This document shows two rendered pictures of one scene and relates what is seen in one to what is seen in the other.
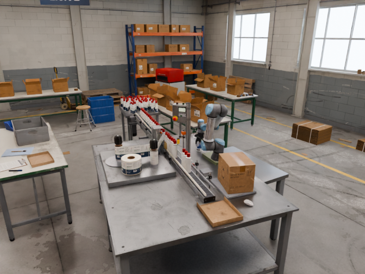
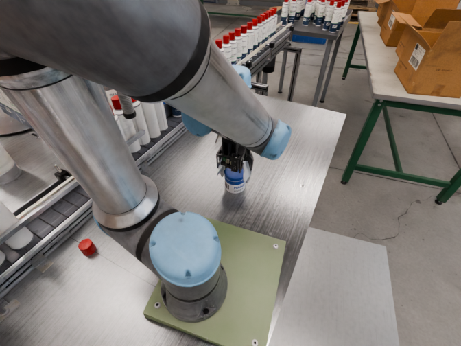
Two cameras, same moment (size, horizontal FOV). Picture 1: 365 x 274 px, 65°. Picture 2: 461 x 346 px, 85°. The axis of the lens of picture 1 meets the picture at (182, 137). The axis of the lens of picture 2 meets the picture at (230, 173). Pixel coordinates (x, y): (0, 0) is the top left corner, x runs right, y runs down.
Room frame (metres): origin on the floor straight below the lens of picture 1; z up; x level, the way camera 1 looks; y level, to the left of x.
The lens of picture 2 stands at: (2.87, -0.63, 1.46)
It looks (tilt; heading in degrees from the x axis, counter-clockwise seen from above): 44 degrees down; 48
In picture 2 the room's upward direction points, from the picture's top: straight up
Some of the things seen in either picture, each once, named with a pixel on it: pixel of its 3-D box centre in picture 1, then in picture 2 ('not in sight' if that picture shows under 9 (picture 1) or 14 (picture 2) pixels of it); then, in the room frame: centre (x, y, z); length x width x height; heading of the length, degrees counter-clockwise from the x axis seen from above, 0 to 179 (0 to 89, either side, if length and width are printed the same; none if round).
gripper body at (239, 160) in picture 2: (200, 136); (232, 146); (3.25, -0.22, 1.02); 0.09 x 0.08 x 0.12; 30
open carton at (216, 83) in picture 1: (216, 83); not in sight; (7.64, -0.91, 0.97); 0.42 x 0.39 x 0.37; 118
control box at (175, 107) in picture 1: (180, 112); not in sight; (3.02, 0.02, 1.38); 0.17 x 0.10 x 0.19; 76
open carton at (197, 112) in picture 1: (201, 110); (444, 51); (4.76, -0.33, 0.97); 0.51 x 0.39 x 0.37; 125
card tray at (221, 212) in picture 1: (219, 210); not in sight; (1.96, -0.29, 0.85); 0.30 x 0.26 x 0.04; 21
